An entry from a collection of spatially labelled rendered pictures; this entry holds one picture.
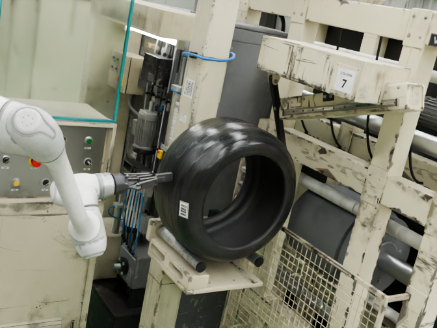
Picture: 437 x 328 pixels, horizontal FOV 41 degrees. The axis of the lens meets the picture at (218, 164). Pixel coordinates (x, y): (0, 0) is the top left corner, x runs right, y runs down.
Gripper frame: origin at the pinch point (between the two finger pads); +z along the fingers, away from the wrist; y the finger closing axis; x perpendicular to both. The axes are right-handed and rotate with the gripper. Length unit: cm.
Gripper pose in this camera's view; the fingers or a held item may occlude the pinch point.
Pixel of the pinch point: (163, 177)
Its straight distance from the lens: 218.8
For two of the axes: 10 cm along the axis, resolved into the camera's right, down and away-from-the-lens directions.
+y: -5.2, -3.2, 7.9
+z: 8.5, -1.1, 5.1
